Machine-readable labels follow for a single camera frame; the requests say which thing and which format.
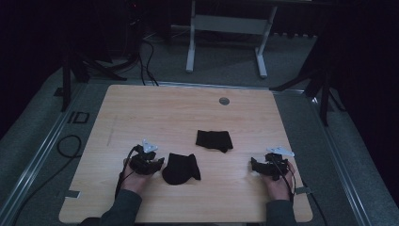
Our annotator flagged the person's left hand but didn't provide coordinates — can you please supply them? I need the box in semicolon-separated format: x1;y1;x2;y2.
120;158;153;195

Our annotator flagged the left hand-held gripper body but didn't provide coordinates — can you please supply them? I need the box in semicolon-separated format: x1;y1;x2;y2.
129;138;159;176

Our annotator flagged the person's right hand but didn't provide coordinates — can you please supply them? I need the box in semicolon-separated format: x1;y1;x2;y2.
261;161;296;202

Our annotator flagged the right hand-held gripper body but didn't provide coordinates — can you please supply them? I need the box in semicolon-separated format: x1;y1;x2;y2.
264;145;295;182

